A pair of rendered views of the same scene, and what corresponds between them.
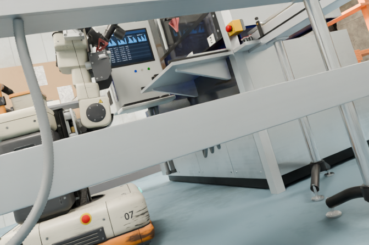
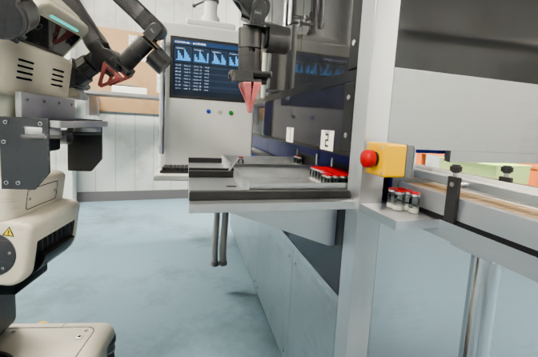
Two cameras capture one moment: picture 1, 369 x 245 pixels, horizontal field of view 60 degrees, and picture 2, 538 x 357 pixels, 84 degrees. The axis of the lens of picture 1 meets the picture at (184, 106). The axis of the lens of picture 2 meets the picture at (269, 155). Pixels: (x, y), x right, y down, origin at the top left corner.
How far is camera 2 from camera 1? 130 cm
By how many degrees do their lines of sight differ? 14
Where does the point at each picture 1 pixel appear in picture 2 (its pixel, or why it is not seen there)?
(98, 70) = (14, 164)
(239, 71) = (355, 254)
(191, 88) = not seen: hidden behind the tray
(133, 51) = (214, 79)
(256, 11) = (453, 119)
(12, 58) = (114, 18)
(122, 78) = (183, 117)
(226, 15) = (378, 114)
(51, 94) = (148, 74)
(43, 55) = not seen: hidden behind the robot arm
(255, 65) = (396, 247)
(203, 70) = (279, 217)
